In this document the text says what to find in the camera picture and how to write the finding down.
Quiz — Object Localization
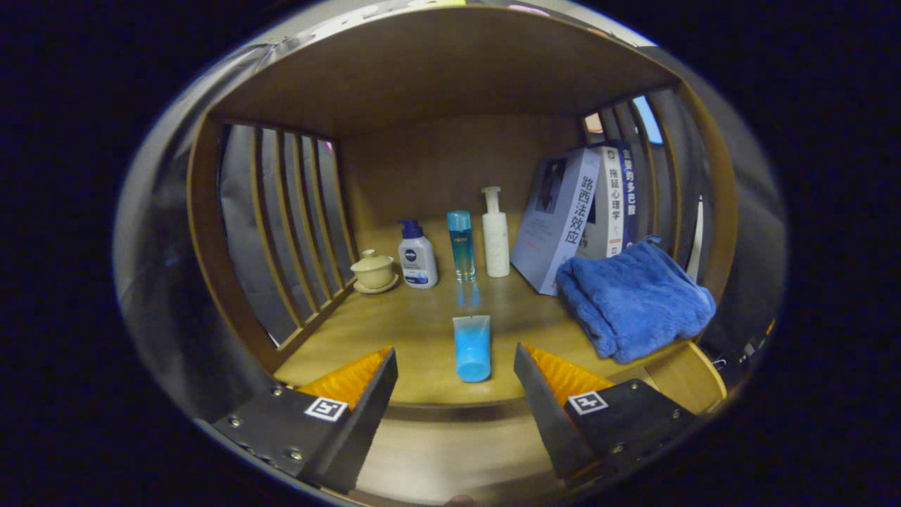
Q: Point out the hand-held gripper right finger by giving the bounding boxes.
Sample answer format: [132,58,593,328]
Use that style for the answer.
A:
[512,343,698,487]

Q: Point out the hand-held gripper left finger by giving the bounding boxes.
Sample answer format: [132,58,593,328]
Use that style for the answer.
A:
[211,346,399,494]

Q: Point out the blue tube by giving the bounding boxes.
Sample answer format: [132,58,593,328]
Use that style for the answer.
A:
[453,315,492,383]

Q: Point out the wooden countertop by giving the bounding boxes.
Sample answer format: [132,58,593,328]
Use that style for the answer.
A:
[273,218,694,408]

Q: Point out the wooden cabinet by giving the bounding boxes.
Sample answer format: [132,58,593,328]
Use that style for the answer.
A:
[187,4,740,504]

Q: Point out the blue towel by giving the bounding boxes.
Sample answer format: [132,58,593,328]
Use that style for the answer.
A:
[555,235,717,365]

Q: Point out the beige lidded teacup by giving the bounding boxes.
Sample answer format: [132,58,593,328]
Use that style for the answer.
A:
[350,249,400,294]

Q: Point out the white bottle with blue cap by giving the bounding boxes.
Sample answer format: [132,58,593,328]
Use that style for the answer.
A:
[398,219,439,289]

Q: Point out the white pump bottle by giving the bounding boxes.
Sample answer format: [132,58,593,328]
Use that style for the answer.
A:
[481,186,511,278]

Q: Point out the pale purple book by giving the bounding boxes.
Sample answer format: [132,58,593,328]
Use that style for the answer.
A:
[510,146,604,296]

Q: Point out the clear blue bottle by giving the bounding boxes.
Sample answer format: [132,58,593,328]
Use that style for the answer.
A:
[446,210,477,284]

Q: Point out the white spine book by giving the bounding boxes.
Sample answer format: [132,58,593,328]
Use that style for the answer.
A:
[577,144,627,260]

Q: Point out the dark blue book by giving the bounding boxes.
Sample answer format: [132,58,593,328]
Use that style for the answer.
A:
[619,139,641,247]

